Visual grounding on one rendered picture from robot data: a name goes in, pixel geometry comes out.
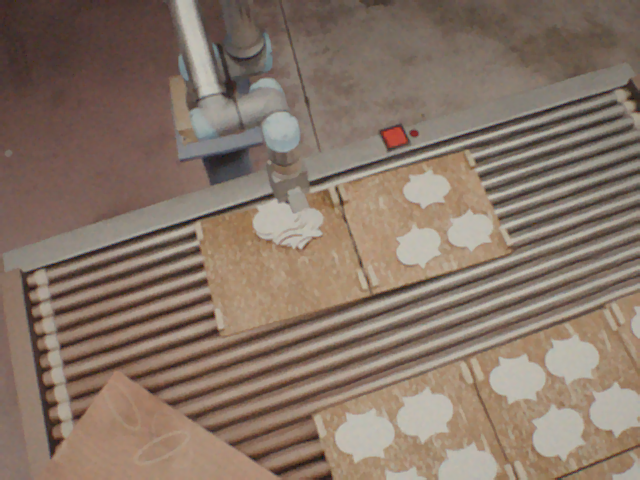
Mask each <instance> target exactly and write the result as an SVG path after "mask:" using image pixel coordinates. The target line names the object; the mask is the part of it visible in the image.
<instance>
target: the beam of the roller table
mask: <svg viewBox="0 0 640 480"><path fill-rule="evenodd" d="M633 76H635V77H636V76H637V75H636V74H635V72H634V71H633V69H632V68H631V67H630V65H629V64H628V62H627V61H625V62H622V63H619V64H617V65H613V66H610V67H607V68H604V69H600V70H595V71H592V72H588V73H585V74H582V75H579V76H575V77H572V78H570V79H567V80H563V81H562V80H560V81H557V82H554V83H550V84H547V85H544V86H541V87H537V88H534V89H531V90H528V91H524V92H522V93H519V94H516V95H513V94H512V95H509V96H506V97H503V98H499V99H496V100H493V101H490V102H486V103H483V104H480V105H477V106H473V107H470V108H466V109H463V110H459V111H456V112H453V113H450V114H446V115H443V116H440V117H437V118H433V119H430V120H427V121H424V122H420V123H417V124H414V125H410V126H406V127H403V128H404V130H405V132H406V134H407V136H408V138H410V140H411V145H410V146H406V147H403V148H400V149H397V150H393V151H390V152H387V150H386V148H385V145H384V143H383V141H382V139H381V137H380V135H376V136H373V137H370V138H366V139H363V140H360V141H357V142H353V143H350V144H346V145H343V146H339V147H336V148H333V149H330V150H326V151H322V152H319V153H316V154H312V155H309V156H306V157H303V158H302V159H303V161H304V164H305V166H306V168H307V170H308V178H309V185H310V184H313V183H316V182H319V181H324V180H327V179H330V178H333V177H336V176H339V175H343V174H346V173H350V172H353V171H356V170H360V169H363V168H366V167H369V166H372V165H377V164H380V163H383V162H386V161H389V160H392V158H393V159H396V157H399V156H402V155H405V154H409V153H413V152H416V151H419V150H422V149H425V148H429V147H432V146H435V145H438V144H441V143H445V142H449V141H452V140H455V139H458V138H461V137H465V136H468V135H471V134H474V133H477V132H479V133H481V132H484V131H487V130H490V129H493V128H497V127H500V126H503V125H506V124H509V123H512V122H516V121H519V120H522V119H525V118H528V117H532V116H535V115H538V114H541V113H544V112H548V111H551V110H554V109H556V108H559V107H561V108H563V107H566V106H569V105H572V104H575V103H578V102H582V101H585V100H588V99H590V98H593V97H597V96H600V95H603V94H604V95H606V94H609V93H611V92H612V91H614V90H618V89H624V88H625V86H626V84H627V83H628V79H629V78H630V77H633ZM413 129H416V130H418V131H419V136H418V137H416V138H413V137H411V136H409V134H408V132H409V131H410V130H413ZM274 196H275V195H274V193H273V191H272V188H270V185H269V183H268V176H267V172H266V169H265V170H262V171H258V172H255V173H252V174H248V175H245V176H242V177H238V178H234V179H231V180H228V181H225V182H221V184H218V185H215V186H212V187H207V188H204V189H201V190H198V191H194V192H191V193H188V194H185V195H181V196H178V197H175V198H172V199H168V200H165V201H162V202H159V203H154V205H151V206H148V207H145V208H141V209H138V210H135V211H132V212H128V213H125V214H122V215H119V216H115V217H112V218H109V219H106V220H102V221H99V222H96V223H93V224H89V225H86V226H84V227H81V228H77V229H74V230H71V232H68V233H64V234H61V235H58V236H55V237H51V238H48V239H45V240H43V241H39V242H36V243H33V244H30V245H26V246H23V247H20V248H17V249H14V250H11V251H8V252H5V253H2V258H3V265H4V272H7V271H10V270H13V269H17V268H20V269H21V270H22V271H24V272H25V273H26V274H27V275H29V274H32V273H35V272H36V271H38V270H41V269H44V268H45V269H47V268H51V267H54V266H57V265H60V264H63V263H67V262H70V261H73V260H76V259H79V258H83V257H85V256H88V255H91V254H94V253H97V252H101V251H104V250H107V249H110V248H113V247H117V246H120V245H123V244H126V243H129V242H133V241H136V240H139V239H142V238H145V236H148V235H152V234H155V233H158V232H161V231H164V230H169V229H172V228H175V227H178V226H181V225H185V224H188V223H191V222H194V221H197V220H201V219H204V218H207V217H210V216H214V215H217V214H221V213H224V211H227V210H230V209H233V208H237V207H240V206H243V205H247V204H250V203H254V202H257V201H260V200H263V199H266V198H269V197H274Z"/></svg>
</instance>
